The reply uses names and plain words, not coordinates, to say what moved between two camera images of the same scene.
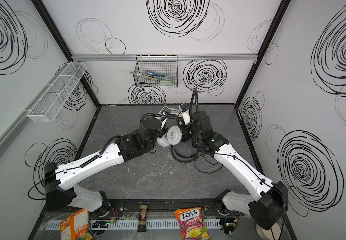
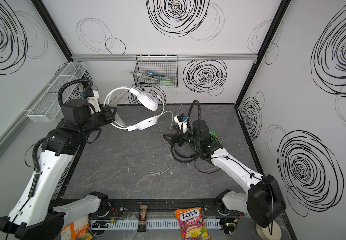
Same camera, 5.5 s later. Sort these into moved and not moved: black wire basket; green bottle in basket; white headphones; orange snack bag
Moved: white headphones
Not moved: black wire basket; green bottle in basket; orange snack bag
